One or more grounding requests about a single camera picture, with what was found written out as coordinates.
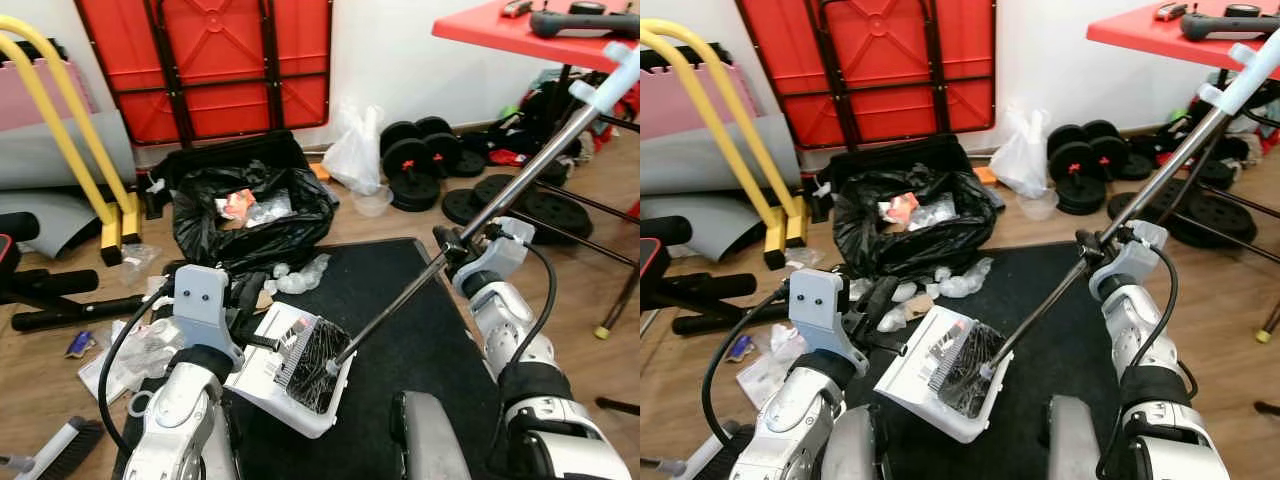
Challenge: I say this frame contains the small black weight plate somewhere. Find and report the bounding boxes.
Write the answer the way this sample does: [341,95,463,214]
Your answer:
[443,187,491,227]
[1108,190,1153,227]

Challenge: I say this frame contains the white plastic bag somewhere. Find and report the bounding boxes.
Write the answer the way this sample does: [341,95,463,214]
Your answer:
[990,105,1051,199]
[321,103,384,197]

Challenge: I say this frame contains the white dustpan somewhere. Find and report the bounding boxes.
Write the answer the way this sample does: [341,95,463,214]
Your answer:
[886,305,1013,444]
[224,299,357,440]

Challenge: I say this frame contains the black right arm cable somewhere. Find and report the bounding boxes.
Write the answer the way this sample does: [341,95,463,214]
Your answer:
[1095,235,1183,479]
[485,228,558,471]

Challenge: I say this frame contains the red folded table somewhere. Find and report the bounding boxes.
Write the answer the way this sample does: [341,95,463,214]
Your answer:
[73,0,335,149]
[735,0,998,151]

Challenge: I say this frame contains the clear plastic cup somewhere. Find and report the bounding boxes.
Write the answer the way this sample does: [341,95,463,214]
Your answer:
[350,185,397,219]
[1018,188,1061,221]

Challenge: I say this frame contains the broom with white loop grip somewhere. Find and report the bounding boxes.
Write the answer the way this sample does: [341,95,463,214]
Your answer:
[272,40,641,413]
[935,40,1280,419]

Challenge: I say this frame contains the crushed clear plastic bottles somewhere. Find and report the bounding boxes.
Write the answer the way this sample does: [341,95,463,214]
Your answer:
[930,257,994,299]
[262,253,332,297]

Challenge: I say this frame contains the long black handheld device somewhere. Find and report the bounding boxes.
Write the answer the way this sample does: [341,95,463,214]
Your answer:
[1180,10,1280,41]
[528,9,641,40]

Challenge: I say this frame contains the red white wrapper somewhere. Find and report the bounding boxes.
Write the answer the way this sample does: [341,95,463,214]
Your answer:
[215,188,259,221]
[880,192,921,226]

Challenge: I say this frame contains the pink foam mat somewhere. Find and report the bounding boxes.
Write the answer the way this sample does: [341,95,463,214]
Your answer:
[0,56,101,133]
[640,62,761,136]

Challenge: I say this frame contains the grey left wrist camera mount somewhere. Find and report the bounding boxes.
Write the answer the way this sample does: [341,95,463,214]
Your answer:
[173,264,244,366]
[790,268,869,376]

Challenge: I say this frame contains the black trash bag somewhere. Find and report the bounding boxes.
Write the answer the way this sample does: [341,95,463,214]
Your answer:
[170,163,338,278]
[832,163,1001,281]

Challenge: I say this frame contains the small clear plastic scrap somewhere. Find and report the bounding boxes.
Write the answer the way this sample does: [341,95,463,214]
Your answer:
[785,245,831,273]
[115,243,161,286]

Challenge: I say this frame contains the clear plastic wrapper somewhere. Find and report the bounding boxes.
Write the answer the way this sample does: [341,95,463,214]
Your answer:
[78,317,189,403]
[735,325,831,411]

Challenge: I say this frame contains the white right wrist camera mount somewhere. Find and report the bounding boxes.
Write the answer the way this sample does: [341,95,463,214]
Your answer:
[478,217,538,298]
[1090,220,1169,301]

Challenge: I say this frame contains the clear plastic trash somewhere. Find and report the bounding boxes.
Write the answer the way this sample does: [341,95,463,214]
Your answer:
[245,190,296,226]
[915,195,961,229]

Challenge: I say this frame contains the grey robot right leg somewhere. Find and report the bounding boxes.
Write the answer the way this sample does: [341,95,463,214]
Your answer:
[1045,395,1123,480]
[390,390,473,480]

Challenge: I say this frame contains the grey folded mat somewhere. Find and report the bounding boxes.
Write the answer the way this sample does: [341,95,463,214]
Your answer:
[640,112,801,251]
[0,110,138,259]

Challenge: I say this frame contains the black dumbbell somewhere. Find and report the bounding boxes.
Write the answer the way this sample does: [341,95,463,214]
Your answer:
[1085,118,1156,183]
[378,120,443,214]
[1045,122,1109,216]
[415,115,489,181]

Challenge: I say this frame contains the grey robot leg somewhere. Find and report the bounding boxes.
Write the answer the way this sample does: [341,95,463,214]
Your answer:
[390,390,473,480]
[1045,395,1123,480]
[822,405,893,480]

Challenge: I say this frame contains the black weight bench frame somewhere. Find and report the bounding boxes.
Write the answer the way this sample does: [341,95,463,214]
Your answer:
[640,214,791,337]
[0,211,151,334]

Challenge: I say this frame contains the red table with black legs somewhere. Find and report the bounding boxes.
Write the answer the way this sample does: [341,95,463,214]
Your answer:
[432,0,641,341]
[1086,0,1280,346]

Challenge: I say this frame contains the grey robot left leg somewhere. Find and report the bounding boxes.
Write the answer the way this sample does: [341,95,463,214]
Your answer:
[822,405,893,480]

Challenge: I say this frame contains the hand brush with black bristles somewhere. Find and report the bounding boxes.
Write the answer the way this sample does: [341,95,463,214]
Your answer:
[0,417,106,480]

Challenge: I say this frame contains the black floor mat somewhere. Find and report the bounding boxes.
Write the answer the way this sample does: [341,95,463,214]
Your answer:
[840,240,1136,480]
[118,237,506,480]

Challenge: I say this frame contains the black backpack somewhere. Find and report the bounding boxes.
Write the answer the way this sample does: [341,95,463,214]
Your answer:
[490,78,601,166]
[1155,80,1280,171]

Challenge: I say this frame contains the large black weight plate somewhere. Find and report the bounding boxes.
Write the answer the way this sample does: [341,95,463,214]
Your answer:
[1150,178,1259,251]
[470,173,583,248]

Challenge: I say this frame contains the yellow metal frame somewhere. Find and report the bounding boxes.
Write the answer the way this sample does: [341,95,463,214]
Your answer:
[640,18,809,271]
[0,15,143,268]

